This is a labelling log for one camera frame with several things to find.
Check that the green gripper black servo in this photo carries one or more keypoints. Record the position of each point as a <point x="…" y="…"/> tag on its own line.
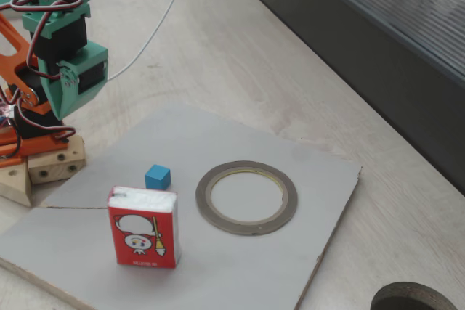
<point x="58" y="97"/>

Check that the blue cube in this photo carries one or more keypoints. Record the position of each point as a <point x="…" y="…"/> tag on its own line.
<point x="157" y="178"/>

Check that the red tissue pack box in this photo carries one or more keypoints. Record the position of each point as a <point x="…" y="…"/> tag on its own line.
<point x="120" y="248"/>

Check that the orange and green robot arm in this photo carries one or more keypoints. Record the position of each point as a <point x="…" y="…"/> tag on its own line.
<point x="65" y="39"/>

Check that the red controller circuit board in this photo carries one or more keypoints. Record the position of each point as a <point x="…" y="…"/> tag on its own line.
<point x="3" y="111"/>

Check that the wooden base block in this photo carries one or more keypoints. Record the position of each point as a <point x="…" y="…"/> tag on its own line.
<point x="54" y="165"/>

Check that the wooden wedge block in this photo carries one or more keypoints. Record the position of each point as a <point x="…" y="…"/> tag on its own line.
<point x="16" y="186"/>

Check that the light grey board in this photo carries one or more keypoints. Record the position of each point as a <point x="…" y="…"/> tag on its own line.
<point x="218" y="270"/>

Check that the ribbed translucent partition panel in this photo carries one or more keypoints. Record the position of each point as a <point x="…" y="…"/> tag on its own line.
<point x="363" y="34"/>

